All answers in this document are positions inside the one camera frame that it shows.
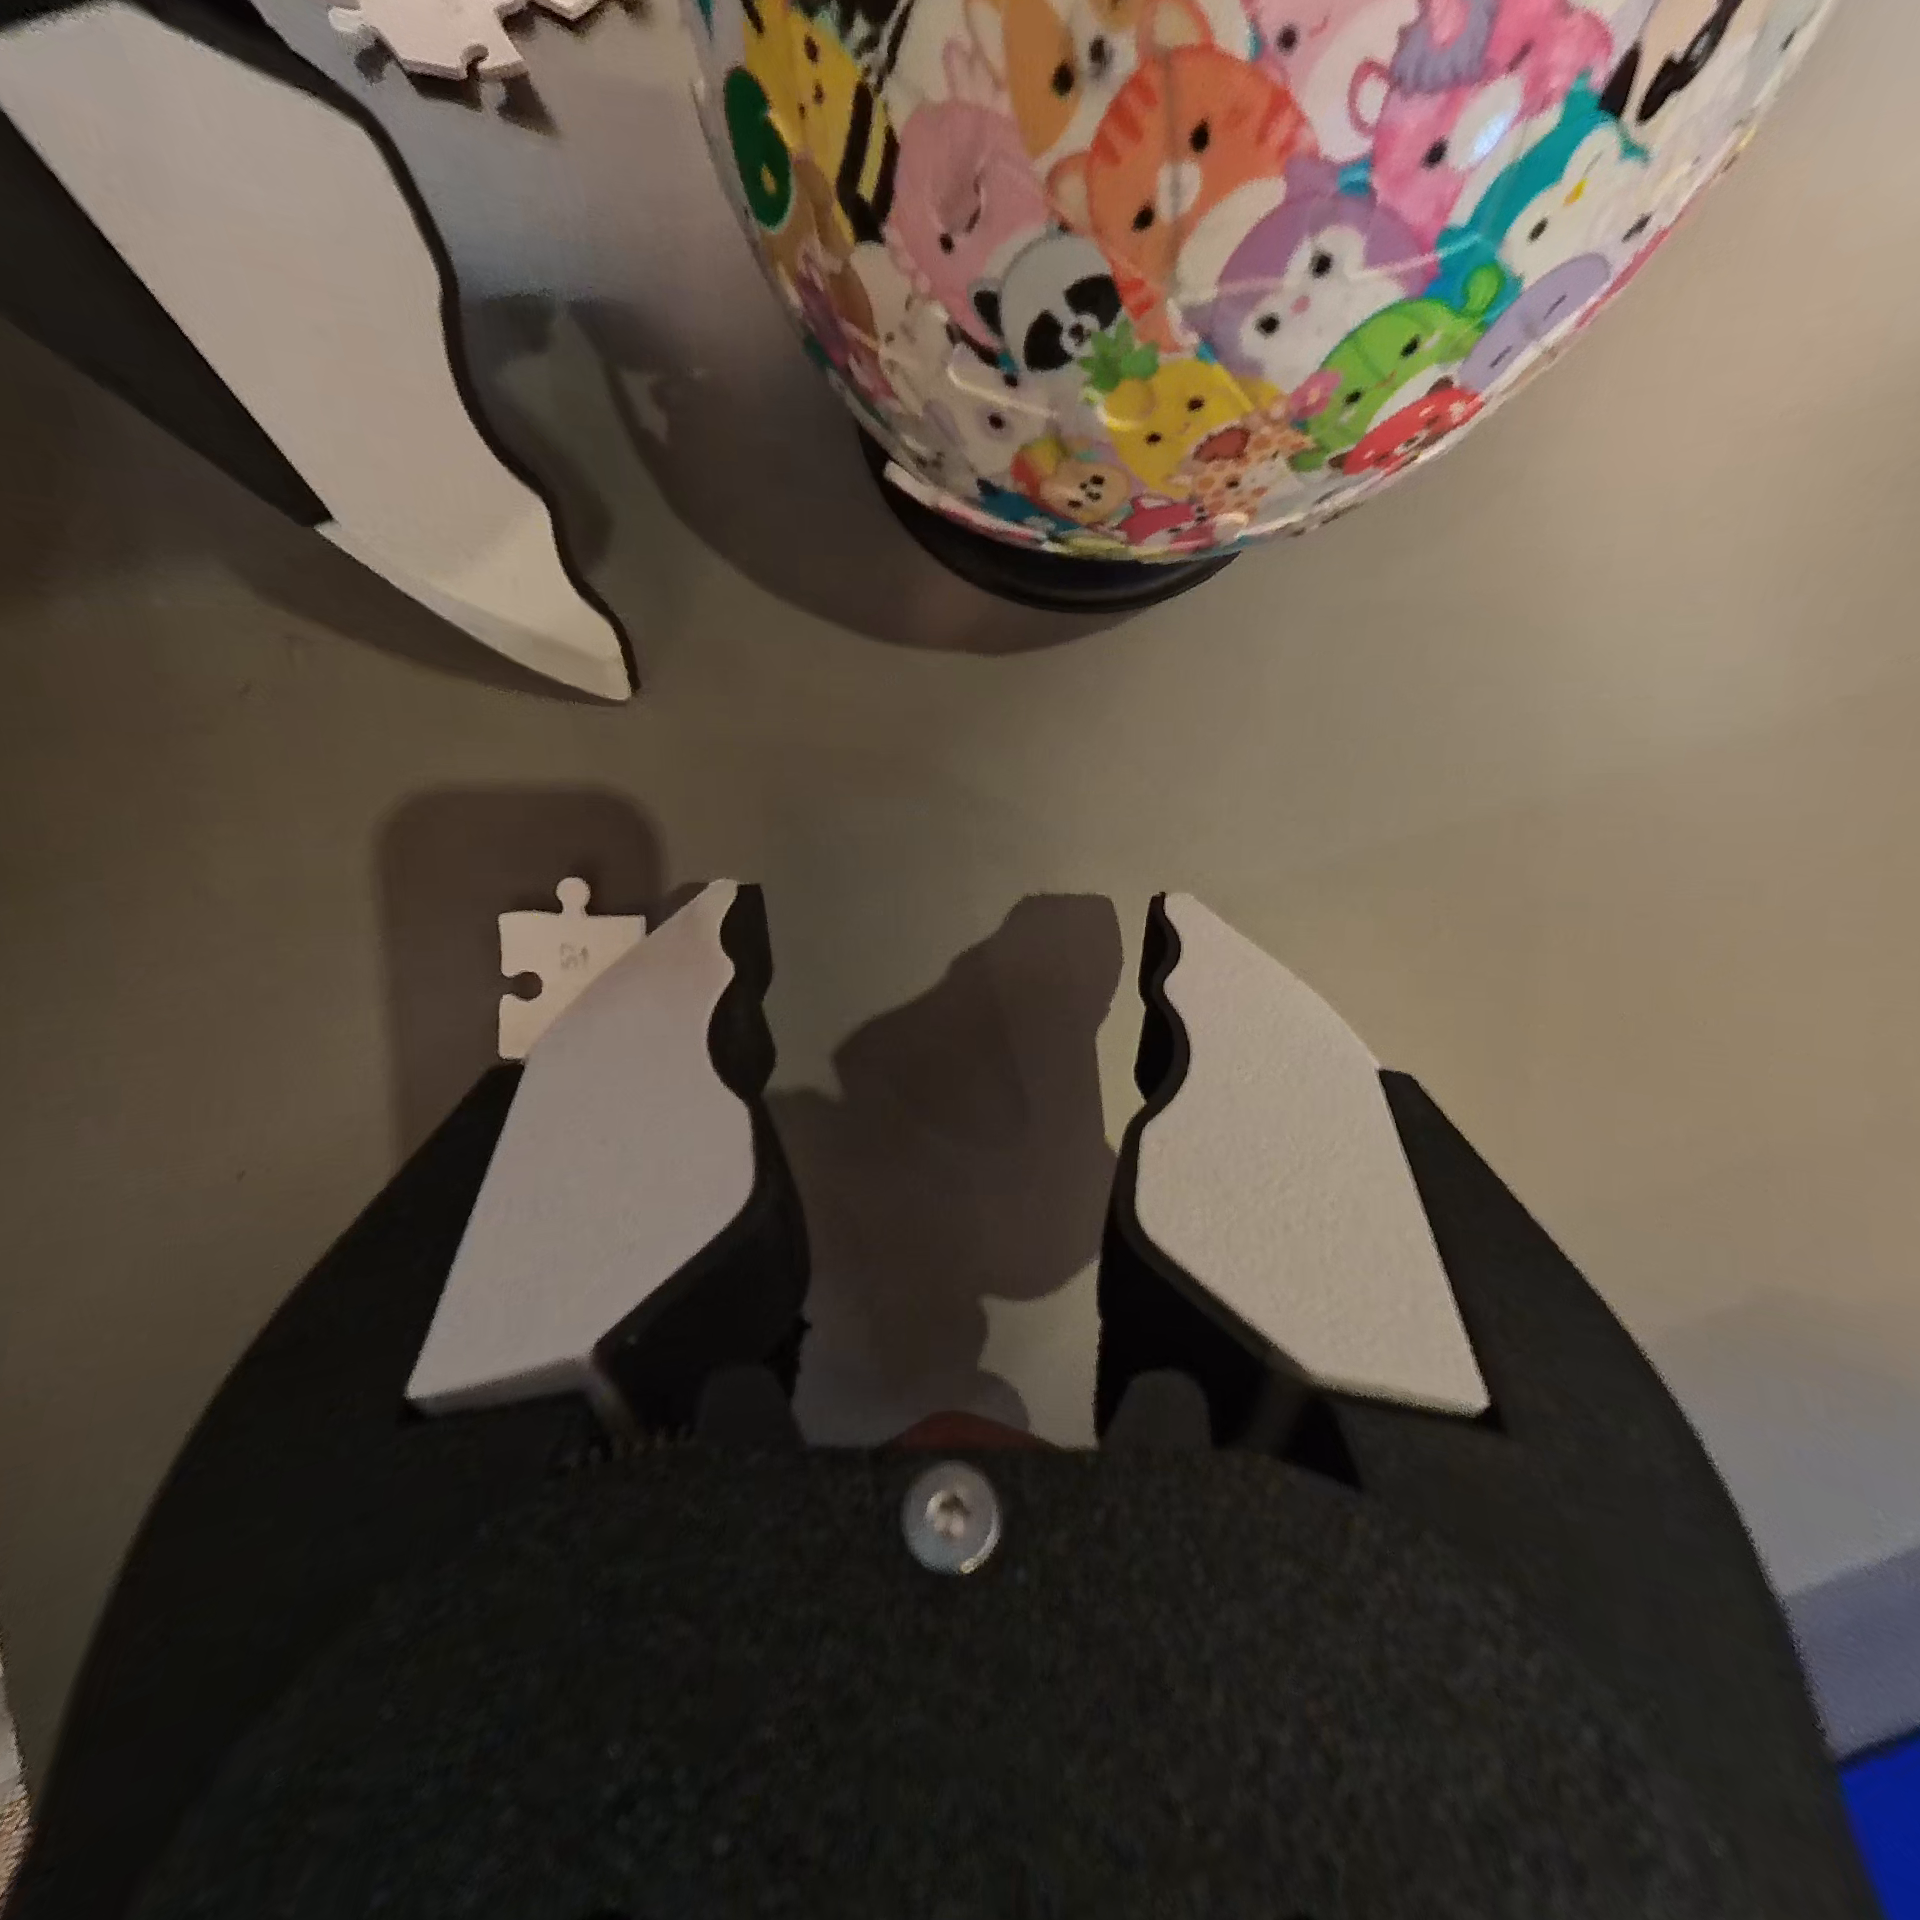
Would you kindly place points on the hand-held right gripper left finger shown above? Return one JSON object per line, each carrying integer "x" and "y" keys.
{"x": 586, "y": 1201}

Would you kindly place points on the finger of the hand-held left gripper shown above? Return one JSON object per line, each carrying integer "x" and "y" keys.
{"x": 270, "y": 301}

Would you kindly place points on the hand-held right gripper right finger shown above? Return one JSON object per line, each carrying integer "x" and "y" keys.
{"x": 1292, "y": 1201}

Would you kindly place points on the colourful puzzle ball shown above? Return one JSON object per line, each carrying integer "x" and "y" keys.
{"x": 1261, "y": 241}

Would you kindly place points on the black ball stand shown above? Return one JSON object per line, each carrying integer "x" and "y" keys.
{"x": 1053, "y": 573}

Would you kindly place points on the blue plastic bin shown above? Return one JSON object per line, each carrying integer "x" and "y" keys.
{"x": 1875, "y": 1831}

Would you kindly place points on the white puzzle piece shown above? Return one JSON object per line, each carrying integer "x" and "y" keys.
{"x": 557, "y": 957}
{"x": 451, "y": 37}

